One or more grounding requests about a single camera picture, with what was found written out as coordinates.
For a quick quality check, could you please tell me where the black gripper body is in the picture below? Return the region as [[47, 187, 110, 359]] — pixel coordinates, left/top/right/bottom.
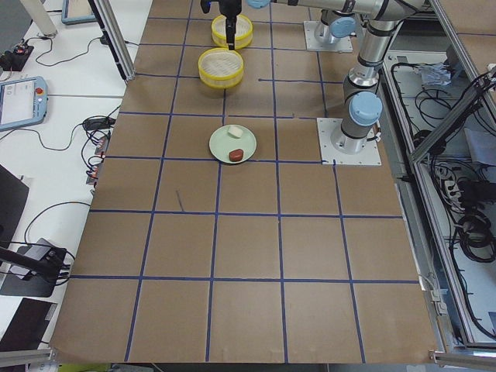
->
[[200, 0, 242, 16]]

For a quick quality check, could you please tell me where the yellow bamboo steamer tray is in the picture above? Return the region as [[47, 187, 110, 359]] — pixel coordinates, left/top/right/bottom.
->
[[211, 14, 254, 50]]

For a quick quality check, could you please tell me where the white steamed bun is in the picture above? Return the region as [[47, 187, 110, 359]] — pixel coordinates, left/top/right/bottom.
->
[[227, 125, 244, 139]]

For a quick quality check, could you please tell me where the red-brown bun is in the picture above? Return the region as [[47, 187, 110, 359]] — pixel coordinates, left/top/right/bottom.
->
[[228, 148, 244, 163]]

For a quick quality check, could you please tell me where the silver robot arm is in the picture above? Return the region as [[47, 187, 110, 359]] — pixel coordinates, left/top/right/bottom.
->
[[283, 1, 423, 155], [211, 1, 357, 53]]

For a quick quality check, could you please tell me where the yellow steamer tray with bun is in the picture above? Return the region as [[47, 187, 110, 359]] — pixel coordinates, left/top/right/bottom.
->
[[198, 48, 244, 89]]

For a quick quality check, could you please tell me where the light green plate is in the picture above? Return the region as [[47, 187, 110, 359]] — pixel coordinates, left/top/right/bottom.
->
[[208, 125, 257, 164]]

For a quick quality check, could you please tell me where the teach pendant tablet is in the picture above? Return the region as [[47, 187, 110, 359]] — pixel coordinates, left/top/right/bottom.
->
[[1, 76, 48, 132], [61, 0, 96, 25]]

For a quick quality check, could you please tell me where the black power adapter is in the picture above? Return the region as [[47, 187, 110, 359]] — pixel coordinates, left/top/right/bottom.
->
[[82, 118, 115, 131]]

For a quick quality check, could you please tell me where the black laptop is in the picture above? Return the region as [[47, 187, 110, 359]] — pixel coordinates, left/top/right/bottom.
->
[[0, 166, 29, 248]]

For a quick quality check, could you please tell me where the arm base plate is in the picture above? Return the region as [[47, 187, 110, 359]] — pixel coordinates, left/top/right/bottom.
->
[[316, 118, 382, 167], [304, 20, 356, 53]]

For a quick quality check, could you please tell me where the aluminium frame post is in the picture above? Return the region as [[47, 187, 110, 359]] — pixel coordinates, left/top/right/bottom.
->
[[88, 0, 136, 82]]

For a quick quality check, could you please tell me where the black camera stand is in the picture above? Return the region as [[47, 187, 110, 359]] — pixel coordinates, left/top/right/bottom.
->
[[1, 238, 73, 284]]

